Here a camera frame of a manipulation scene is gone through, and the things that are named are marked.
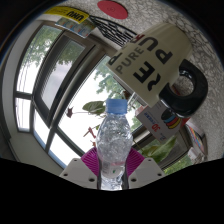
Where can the dark-framed bay window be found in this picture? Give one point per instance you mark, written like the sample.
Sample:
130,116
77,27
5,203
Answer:
43,83

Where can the long yellow box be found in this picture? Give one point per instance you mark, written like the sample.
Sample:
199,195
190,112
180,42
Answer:
66,13

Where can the clear blue-capped water bottle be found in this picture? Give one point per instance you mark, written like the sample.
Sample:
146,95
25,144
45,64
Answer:
114,140

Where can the small green leafy plant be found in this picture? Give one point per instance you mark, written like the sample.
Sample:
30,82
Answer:
163,148

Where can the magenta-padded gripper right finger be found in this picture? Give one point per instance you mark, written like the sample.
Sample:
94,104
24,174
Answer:
146,172

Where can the red white box with rings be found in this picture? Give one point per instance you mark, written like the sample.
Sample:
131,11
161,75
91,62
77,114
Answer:
156,121

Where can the black white patterned pad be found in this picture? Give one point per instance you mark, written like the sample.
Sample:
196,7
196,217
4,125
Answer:
111,30

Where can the red-flowered plant in white pot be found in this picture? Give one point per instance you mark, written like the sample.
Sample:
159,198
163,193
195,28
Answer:
94,106

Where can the flat round red coaster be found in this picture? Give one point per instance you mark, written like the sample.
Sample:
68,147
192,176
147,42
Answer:
112,9

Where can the colourful flat book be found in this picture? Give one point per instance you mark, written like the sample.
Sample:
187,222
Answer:
197,138

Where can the light blue flat pack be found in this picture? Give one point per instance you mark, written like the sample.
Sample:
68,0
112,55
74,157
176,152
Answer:
76,26

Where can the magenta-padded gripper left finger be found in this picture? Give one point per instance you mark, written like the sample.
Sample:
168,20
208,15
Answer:
78,172

